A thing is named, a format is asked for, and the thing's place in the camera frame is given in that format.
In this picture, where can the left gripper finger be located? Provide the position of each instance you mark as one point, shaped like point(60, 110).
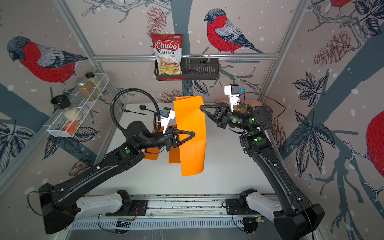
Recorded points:
point(180, 141)
point(192, 134)

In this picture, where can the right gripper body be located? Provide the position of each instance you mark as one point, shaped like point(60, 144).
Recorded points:
point(227, 117)

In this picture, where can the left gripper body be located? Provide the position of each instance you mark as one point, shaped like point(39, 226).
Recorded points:
point(168, 139)

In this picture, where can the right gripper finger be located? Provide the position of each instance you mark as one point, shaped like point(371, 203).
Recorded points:
point(211, 106)
point(214, 115)

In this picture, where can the orange paper sheet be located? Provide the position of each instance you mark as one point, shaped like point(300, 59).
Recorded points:
point(191, 123)
point(174, 156)
point(153, 153)

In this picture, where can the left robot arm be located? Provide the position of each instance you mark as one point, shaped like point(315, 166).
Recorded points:
point(58, 202)

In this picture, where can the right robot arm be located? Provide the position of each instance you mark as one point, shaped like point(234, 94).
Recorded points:
point(294, 216)

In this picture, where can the pink tray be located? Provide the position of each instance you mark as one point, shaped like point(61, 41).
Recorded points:
point(241, 107)

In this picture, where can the black spoon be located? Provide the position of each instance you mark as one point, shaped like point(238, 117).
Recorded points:
point(144, 108)

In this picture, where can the black fork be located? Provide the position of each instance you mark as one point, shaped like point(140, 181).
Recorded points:
point(128, 111)

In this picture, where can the red cassava chips bag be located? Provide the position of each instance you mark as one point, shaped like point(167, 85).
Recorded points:
point(168, 52)

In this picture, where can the brown spice jar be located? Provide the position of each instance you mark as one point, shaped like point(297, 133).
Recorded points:
point(86, 90)

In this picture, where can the tan spice jar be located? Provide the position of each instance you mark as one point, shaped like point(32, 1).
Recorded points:
point(94, 81)

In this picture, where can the small red packet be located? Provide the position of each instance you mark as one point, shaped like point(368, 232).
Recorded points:
point(71, 127)

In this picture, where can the black lid rice jar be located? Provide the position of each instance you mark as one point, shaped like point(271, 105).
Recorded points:
point(63, 103)

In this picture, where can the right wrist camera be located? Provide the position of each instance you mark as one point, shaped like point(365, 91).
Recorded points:
point(233, 92)

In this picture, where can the black wire wall basket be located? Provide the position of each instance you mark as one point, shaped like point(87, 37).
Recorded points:
point(202, 68)

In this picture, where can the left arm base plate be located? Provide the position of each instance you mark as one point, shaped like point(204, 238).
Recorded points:
point(135, 208)

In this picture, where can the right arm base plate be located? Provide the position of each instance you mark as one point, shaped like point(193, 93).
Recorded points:
point(238, 207)

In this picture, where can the clear acrylic wall shelf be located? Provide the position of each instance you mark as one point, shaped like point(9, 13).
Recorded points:
point(56, 127)

